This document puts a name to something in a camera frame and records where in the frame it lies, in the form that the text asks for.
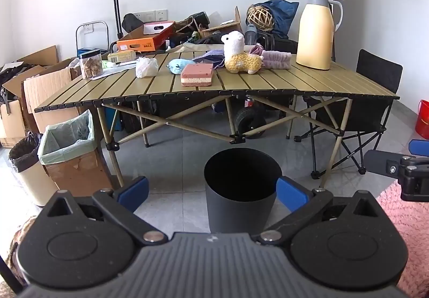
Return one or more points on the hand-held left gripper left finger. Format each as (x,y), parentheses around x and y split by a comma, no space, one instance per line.
(134,192)

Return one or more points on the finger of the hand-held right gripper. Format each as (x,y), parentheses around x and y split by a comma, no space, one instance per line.
(378,162)
(420,147)

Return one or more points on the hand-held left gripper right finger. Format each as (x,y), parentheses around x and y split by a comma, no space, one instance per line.
(291,194)

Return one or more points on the black round trash bin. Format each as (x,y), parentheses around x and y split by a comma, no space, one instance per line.
(234,214)

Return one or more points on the clear plastic bag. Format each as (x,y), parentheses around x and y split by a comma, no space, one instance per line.
(145,67)

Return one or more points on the pink layered sponge block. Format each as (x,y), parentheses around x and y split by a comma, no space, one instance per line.
(197,75)

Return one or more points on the light blue plush toy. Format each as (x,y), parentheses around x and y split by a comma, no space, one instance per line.
(177,66)

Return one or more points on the white and yellow alpaca plush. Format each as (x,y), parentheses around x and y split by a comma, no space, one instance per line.
(239,62)

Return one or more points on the purple woven pouch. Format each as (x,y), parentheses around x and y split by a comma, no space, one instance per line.
(209,57)

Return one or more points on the red bucket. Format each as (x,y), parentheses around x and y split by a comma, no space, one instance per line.
(423,120)

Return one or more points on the pink fluffy rug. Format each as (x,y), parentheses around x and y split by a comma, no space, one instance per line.
(415,227)

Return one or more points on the cardboard box with green liner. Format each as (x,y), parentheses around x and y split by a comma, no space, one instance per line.
(77,167)

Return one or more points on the dark grey bag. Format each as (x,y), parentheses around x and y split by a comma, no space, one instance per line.
(134,118)

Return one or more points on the blue plastic crate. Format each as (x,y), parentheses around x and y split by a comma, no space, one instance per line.
(110,120)

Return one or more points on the black wagon wheel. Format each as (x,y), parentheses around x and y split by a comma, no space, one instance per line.
(244,123)

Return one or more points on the black folding camp chair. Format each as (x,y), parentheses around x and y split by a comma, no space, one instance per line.
(378,73)

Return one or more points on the red gas canister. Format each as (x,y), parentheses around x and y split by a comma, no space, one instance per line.
(249,103)

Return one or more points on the white bin with black liner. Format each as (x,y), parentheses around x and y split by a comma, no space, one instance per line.
(33,184)

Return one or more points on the tan slatted folding table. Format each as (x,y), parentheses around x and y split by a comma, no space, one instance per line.
(301,83)

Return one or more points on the white printed paper sheet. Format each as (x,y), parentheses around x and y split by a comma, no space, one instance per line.
(129,63)

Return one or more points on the green and white tube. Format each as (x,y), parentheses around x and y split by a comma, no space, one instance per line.
(109,64)

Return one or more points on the clear jar of snacks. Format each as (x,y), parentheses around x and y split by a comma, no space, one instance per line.
(91,67)

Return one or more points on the open brown cardboard box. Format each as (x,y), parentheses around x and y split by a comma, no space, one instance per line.
(10,123)
(47,90)

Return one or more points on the lilac ribbed cloth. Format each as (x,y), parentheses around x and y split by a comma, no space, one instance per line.
(276,60)

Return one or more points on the pale yellow small carton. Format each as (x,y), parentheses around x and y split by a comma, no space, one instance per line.
(120,56)

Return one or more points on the yellow thermos jug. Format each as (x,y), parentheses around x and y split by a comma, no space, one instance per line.
(315,36)

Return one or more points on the white crumpled bag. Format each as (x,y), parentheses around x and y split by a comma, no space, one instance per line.
(74,63)

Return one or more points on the orange cardboard box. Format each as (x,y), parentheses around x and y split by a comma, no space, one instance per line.
(140,43)

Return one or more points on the black folded luggage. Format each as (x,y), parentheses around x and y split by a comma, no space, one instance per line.
(281,45)

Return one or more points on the blue storage box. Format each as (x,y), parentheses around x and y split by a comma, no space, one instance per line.
(85,50)

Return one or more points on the grey blue water bottle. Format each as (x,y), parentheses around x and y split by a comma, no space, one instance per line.
(250,33)

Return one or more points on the black cloth bag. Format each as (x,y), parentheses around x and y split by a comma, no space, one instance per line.
(207,40)

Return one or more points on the dark blue bag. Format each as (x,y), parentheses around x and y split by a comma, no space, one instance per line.
(285,16)

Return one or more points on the brown labelled cardboard box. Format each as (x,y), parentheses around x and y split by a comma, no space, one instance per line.
(218,31)

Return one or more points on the wicker ball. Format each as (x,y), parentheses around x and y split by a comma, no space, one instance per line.
(260,18)

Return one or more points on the black leather pouch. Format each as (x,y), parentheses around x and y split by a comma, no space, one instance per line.
(201,20)

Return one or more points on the white tubular trolley frame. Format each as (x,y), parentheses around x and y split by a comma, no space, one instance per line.
(76,38)

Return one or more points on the white wall socket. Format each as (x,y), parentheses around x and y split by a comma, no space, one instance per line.
(161,14)
(149,15)
(87,29)
(138,16)

